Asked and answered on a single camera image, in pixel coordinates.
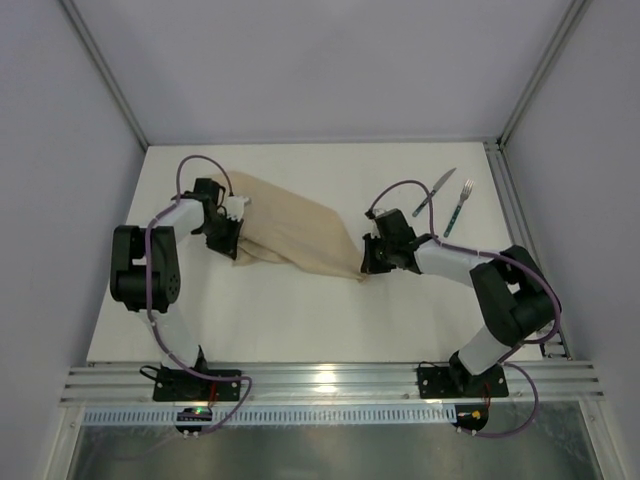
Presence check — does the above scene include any beige cloth napkin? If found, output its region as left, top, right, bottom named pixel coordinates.
left=229, top=171, right=365, bottom=282

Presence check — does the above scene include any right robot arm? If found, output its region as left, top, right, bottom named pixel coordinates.
left=361, top=209, right=561, bottom=398

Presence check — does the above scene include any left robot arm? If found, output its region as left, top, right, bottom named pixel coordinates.
left=109, top=177, right=250, bottom=382

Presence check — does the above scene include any left controller board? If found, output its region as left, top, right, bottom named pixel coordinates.
left=175, top=407, right=213, bottom=438

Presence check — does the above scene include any controller board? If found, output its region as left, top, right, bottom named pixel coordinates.
left=175, top=407, right=213, bottom=438
left=453, top=404, right=489, bottom=436

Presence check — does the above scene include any right controller board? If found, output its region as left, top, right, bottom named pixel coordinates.
left=453, top=404, right=489, bottom=436

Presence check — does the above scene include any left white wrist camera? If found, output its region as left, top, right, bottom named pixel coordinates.
left=222, top=195, right=251, bottom=222

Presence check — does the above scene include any knife with green handle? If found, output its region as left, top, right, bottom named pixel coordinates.
left=412, top=167, right=457, bottom=218

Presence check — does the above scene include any fork with green handle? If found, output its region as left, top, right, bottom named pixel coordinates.
left=443, top=179, right=475, bottom=238

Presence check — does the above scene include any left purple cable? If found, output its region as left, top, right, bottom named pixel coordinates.
left=143, top=155, right=255, bottom=435

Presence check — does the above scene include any purple cable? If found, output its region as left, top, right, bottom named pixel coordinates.
left=143, top=155, right=255, bottom=435
left=368, top=178, right=564, bottom=440

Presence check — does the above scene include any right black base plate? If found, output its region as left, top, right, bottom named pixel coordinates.
left=416, top=362, right=509, bottom=399

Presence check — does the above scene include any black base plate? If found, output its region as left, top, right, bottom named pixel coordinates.
left=416, top=362, right=509, bottom=399
left=152, top=368, right=241, bottom=402

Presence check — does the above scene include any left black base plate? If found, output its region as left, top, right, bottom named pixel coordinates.
left=152, top=368, right=241, bottom=402

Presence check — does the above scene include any slotted cable duct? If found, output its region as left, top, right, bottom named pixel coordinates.
left=82, top=403, right=455, bottom=427

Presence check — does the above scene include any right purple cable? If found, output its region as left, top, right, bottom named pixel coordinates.
left=368, top=178, right=564, bottom=440

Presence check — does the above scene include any right aluminium side rail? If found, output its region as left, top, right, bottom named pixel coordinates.
left=484, top=140, right=572, bottom=360

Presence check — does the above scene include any front aluminium rail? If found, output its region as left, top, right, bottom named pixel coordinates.
left=60, top=359, right=604, bottom=406

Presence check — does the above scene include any left aluminium frame post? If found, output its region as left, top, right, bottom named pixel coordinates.
left=57, top=0, right=150, bottom=152

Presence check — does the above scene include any aluminium frame post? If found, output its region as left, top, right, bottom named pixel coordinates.
left=497, top=0, right=592, bottom=149
left=57, top=0, right=150, bottom=152

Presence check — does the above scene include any right aluminium frame post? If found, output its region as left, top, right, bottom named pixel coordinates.
left=497, top=0, right=592, bottom=149

